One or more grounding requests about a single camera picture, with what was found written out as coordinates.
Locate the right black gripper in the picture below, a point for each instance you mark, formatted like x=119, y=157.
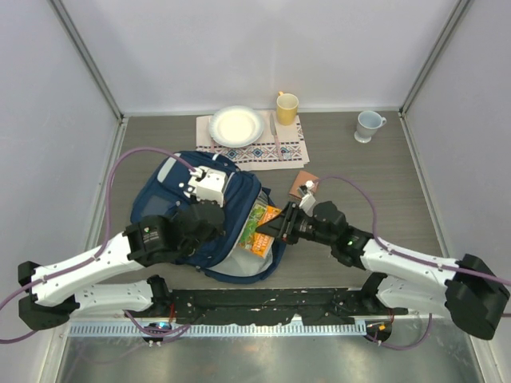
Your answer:
x=283, y=225

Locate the patterned cloth placemat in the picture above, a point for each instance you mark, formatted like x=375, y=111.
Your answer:
x=261, y=155

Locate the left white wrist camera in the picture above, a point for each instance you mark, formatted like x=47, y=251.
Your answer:
x=208, y=184

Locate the light blue footed cup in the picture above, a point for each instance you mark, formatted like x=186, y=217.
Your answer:
x=368, y=123

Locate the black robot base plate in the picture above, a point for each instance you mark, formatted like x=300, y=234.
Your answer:
x=272, y=307

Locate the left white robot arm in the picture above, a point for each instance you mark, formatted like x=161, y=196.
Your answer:
x=57, y=292

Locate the navy blue student backpack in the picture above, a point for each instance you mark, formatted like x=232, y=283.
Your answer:
x=167, y=190

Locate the yellow ceramic mug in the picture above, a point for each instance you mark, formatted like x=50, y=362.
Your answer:
x=286, y=108

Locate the white paper plate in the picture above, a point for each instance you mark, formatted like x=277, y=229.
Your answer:
x=236, y=126

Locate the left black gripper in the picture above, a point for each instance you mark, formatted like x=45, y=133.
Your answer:
x=219, y=231

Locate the brown leather wallet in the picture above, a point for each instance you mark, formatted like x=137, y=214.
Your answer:
x=303, y=182

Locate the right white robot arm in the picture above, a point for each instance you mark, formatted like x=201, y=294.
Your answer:
x=463, y=290

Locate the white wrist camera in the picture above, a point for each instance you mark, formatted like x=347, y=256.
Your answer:
x=208, y=184
x=307, y=192

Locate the slotted cable duct rail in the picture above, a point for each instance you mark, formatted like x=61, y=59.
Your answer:
x=294, y=328

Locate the orange treehouse paperback book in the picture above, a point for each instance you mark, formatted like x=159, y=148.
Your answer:
x=252, y=241

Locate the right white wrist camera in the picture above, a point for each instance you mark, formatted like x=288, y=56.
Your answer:
x=307, y=192

